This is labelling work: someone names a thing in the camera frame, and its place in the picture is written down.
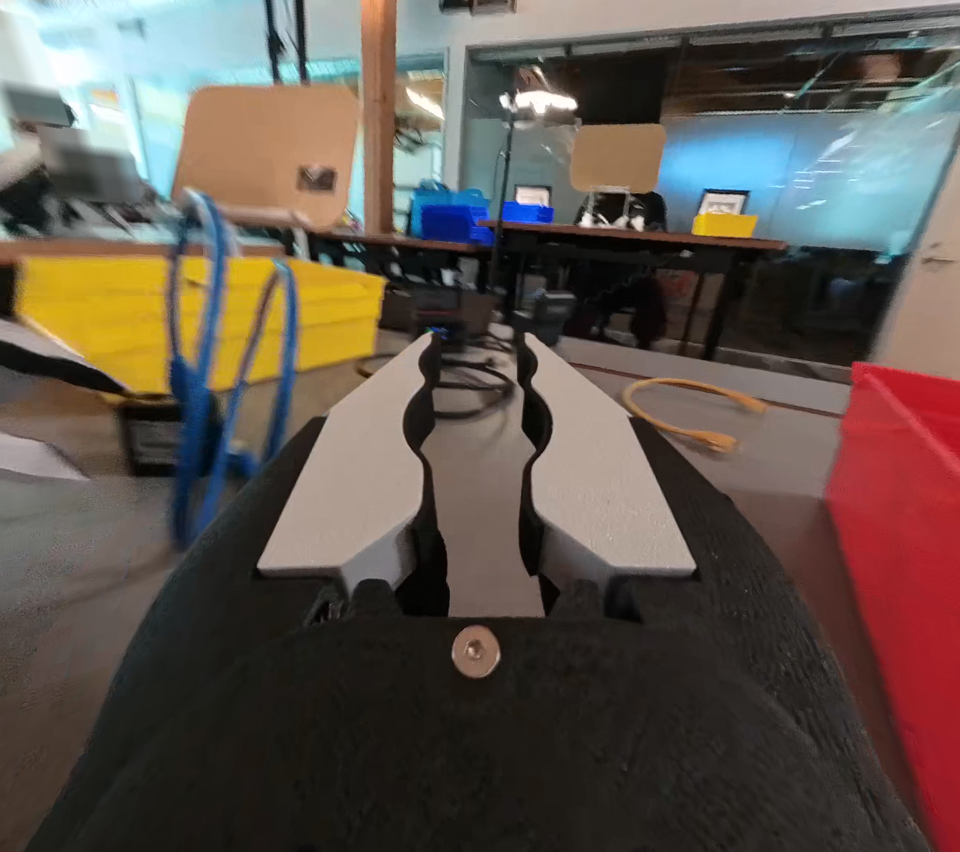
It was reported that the black adapter cable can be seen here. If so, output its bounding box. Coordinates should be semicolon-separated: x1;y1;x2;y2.
431;342;519;420

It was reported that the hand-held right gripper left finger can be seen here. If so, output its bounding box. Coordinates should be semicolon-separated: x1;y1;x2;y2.
257;333;451;598

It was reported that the blue ethernet cable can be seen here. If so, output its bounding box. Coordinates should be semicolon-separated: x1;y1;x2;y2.
166;188;301;553

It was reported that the light stand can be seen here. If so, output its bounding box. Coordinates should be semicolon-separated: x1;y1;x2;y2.
491;83;582;294

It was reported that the small yellow bin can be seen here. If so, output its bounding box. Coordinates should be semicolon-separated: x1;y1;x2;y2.
691;213;759;238

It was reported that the glass window wall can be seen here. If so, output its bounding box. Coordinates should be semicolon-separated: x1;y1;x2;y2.
465;5;960;358

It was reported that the yellow plastic bin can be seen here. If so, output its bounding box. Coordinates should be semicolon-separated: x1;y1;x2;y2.
15;256;387;396

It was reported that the wooden post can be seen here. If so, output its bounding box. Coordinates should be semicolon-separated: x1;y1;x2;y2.
357;0;399;234

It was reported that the black power station with display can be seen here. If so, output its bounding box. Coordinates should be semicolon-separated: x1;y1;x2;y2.
408;286;496;345

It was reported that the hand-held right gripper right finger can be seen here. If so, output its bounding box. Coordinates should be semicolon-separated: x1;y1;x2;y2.
517;333;697;598

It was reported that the red plastic bin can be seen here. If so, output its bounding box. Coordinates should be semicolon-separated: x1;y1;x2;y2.
825;363;960;852

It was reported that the long dark table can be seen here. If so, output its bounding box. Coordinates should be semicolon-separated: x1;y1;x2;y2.
480;218;789;362

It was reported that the black box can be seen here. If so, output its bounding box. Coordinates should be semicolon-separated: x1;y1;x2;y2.
116;396;226;477

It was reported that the yellow ethernet cable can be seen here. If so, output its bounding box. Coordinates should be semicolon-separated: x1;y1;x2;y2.
622;378;768;454

